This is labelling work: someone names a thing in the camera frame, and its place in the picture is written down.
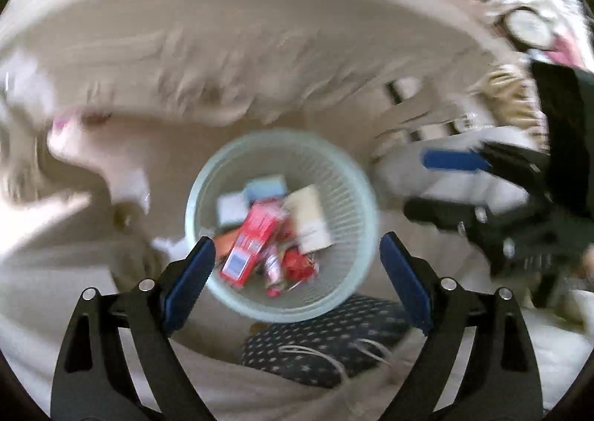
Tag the red white wrapper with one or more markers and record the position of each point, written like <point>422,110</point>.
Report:
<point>274,272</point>

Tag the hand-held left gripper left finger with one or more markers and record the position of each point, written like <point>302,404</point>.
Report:
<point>190,282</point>

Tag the beige paper packet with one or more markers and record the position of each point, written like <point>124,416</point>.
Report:
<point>308,217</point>

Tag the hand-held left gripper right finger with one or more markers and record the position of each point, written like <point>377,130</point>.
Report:
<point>406,282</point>

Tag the pale crumpled cloth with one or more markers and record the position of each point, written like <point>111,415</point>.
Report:
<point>120,161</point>

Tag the dark star-patterned cushion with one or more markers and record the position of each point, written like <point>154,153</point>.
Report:
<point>325,337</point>

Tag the red cardboard box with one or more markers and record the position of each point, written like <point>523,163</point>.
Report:
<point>253,240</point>

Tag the red packet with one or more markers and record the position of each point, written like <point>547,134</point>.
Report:
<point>299,265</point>

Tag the small white box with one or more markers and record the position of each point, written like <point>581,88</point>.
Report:
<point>233,210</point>

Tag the light blue box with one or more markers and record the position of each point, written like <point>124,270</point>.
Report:
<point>265,188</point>

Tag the pale mesh waste basket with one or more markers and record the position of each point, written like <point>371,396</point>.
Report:
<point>343,198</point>

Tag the orange packet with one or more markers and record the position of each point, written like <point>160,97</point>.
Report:
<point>225,244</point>

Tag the white fringed tablecloth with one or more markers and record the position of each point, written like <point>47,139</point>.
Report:
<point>232,45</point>

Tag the ornate beige sofa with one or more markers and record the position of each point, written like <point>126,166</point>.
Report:
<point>519,8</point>

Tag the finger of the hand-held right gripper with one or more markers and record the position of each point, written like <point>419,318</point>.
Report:
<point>441,213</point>
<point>457,160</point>

